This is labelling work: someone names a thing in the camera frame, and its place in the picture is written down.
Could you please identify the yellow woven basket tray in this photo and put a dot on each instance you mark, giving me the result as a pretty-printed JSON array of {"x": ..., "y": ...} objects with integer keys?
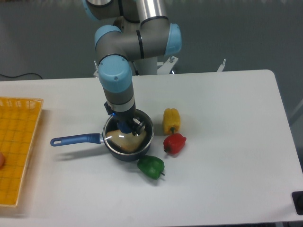
[{"x": 19, "y": 119}]

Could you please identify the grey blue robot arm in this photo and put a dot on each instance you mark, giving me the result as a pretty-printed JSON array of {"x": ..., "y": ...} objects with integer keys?
[{"x": 117, "y": 83}]

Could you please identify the red bell pepper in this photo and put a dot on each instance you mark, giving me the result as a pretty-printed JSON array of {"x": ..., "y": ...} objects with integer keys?
[{"x": 174, "y": 143}]

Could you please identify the black saucepan blue handle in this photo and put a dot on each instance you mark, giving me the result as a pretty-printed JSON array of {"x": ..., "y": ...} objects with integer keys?
[{"x": 96, "y": 138}]

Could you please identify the black table corner device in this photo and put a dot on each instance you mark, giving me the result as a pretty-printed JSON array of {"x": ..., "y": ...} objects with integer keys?
[{"x": 298, "y": 201}]

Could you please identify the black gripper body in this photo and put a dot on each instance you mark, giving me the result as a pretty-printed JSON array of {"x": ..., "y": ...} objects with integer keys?
[{"x": 125, "y": 116}]

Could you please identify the yellow bell pepper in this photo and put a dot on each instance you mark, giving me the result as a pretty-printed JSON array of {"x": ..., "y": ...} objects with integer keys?
[{"x": 171, "y": 121}]

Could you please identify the triangular toast slice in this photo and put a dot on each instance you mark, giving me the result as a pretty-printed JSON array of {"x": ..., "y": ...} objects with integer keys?
[{"x": 127, "y": 142}]

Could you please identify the green bell pepper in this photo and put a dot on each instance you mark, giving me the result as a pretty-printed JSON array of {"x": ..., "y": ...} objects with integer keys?
[{"x": 151, "y": 166}]

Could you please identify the glass pot lid blue knob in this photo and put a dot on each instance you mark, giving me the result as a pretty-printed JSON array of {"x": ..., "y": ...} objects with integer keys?
[{"x": 111, "y": 125}]

